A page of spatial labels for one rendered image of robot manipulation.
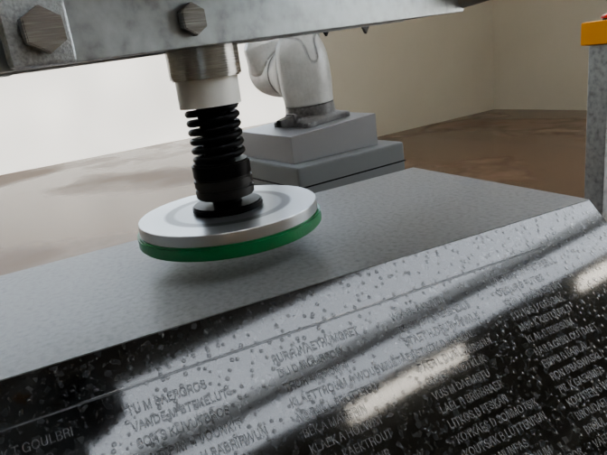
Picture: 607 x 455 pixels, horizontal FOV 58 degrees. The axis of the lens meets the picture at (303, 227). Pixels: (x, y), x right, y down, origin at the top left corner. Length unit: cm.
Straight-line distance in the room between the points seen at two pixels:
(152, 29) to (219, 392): 33
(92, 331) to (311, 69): 126
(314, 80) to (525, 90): 686
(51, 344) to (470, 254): 44
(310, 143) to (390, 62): 569
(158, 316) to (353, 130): 122
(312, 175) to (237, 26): 98
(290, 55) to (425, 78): 605
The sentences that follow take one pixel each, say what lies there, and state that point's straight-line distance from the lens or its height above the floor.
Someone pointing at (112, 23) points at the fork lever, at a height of 114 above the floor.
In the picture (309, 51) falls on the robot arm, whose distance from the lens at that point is 169.
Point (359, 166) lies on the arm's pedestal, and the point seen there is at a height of 76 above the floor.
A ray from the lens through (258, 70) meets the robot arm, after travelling 186.
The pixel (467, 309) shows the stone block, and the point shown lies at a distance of 61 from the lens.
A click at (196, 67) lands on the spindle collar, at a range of 60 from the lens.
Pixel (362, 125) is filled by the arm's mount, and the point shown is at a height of 87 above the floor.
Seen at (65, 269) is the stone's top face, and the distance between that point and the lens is 75.
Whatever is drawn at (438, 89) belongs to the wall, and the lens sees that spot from 784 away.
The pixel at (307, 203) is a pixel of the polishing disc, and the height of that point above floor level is 93.
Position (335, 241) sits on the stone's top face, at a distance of 67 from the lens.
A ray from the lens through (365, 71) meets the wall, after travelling 697.
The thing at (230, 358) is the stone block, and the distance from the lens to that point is 51.
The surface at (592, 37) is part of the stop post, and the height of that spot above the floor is 103.
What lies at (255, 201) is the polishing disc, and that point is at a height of 93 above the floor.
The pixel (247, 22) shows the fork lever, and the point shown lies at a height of 113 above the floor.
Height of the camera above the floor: 109
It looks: 17 degrees down
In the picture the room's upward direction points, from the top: 7 degrees counter-clockwise
